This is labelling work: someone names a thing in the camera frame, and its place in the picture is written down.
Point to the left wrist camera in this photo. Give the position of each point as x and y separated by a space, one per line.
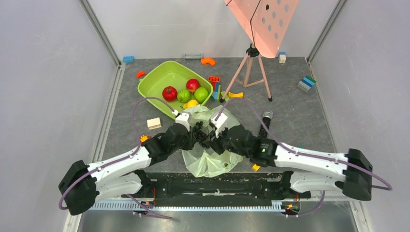
183 119

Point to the blue green toy block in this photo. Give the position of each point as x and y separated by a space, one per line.
216 92

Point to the grey metal handle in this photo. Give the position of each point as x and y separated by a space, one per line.
192 56

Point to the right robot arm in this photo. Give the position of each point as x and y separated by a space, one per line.
321 171

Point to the yellow wooden block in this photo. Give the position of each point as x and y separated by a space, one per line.
256 167

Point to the red fake tomato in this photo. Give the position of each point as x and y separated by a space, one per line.
169 93

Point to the long green block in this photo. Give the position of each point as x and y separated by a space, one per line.
226 97

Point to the green plastic basin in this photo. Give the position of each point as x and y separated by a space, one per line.
170 73

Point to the white blue small block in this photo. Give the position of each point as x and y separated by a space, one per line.
282 57

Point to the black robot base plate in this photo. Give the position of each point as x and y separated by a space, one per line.
229 189

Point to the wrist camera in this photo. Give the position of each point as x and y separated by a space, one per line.
218 123
183 119

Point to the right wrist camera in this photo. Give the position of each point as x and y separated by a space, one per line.
218 123

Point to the red round block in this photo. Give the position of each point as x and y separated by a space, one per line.
141 74

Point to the red toy brick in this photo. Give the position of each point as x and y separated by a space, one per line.
214 80

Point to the green fake apple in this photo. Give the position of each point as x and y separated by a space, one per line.
201 94

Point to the orange small toy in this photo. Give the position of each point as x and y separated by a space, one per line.
143 138

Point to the white toy brick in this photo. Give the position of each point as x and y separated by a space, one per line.
154 123

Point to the yellow arch block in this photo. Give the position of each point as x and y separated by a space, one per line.
235 95

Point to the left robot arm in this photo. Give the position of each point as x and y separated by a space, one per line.
85 184

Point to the pink tripod stand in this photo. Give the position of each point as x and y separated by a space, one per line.
251 53

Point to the pale green plastic bag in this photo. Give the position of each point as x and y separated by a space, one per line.
205 162

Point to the dark fake grape bunch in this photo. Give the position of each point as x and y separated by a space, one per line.
201 135

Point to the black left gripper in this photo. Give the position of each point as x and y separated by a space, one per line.
191 140

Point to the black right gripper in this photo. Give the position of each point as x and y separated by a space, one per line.
214 140

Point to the pink perforated board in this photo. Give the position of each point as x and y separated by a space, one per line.
264 21

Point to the green fake cabbage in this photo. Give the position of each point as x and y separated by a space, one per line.
184 96

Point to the orange arch block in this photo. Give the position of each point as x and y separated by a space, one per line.
208 61

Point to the blue toy brick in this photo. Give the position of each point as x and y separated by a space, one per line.
128 59

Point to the red fake pomegranate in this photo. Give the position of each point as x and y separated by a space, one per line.
192 85

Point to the stacked grey blue green bricks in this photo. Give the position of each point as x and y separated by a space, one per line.
306 84

